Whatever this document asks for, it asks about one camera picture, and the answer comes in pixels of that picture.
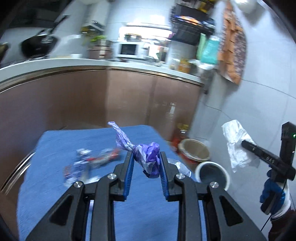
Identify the green potted vegetable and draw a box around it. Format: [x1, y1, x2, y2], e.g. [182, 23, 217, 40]
[90, 35, 106, 44]

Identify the purple plastic bag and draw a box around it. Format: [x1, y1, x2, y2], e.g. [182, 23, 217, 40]
[107, 121, 161, 178]

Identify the brown kitchen cabinet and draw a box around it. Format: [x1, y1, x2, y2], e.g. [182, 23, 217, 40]
[1, 66, 202, 185]

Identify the orange floral apron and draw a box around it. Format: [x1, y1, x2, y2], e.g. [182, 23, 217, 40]
[218, 1, 247, 85]

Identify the brown rice cooker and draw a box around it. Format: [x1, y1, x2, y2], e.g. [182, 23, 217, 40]
[88, 46, 112, 60]

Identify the white rimmed trash bin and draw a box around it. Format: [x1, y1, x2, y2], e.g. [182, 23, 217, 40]
[195, 161, 230, 191]

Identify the teal plastic bag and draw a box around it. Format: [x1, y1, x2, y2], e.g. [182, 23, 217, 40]
[201, 36, 220, 65]

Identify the dark red sleeve forearm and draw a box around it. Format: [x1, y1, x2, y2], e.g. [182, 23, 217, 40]
[268, 209, 296, 241]

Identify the blue towel mat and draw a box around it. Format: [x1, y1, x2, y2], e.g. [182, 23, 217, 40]
[17, 126, 206, 240]

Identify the black wok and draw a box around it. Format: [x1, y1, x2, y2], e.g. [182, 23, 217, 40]
[20, 15, 70, 59]

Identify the white tissue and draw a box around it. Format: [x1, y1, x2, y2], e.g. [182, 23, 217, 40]
[221, 120, 260, 173]

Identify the red silver snack wrapper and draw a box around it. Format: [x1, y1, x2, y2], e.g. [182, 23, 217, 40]
[87, 148, 121, 168]

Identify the white water heater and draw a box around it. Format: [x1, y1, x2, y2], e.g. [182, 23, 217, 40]
[83, 2, 110, 32]

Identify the right blue white gloved hand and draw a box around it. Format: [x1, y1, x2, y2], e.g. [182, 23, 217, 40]
[260, 169, 291, 219]

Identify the black dish rack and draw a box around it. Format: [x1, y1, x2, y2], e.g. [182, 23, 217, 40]
[169, 1, 216, 46]

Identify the cooking oil bottle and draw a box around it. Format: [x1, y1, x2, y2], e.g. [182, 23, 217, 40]
[171, 123, 189, 153]

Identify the yellow juice bottle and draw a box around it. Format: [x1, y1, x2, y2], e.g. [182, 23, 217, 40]
[178, 58, 191, 73]

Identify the blue white snack wrapper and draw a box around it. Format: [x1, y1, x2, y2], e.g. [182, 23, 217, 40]
[63, 149, 92, 187]

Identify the white microwave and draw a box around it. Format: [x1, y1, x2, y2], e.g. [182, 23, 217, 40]
[114, 42, 143, 59]

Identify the wooden bucket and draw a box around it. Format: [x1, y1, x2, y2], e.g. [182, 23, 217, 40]
[178, 138, 210, 163]

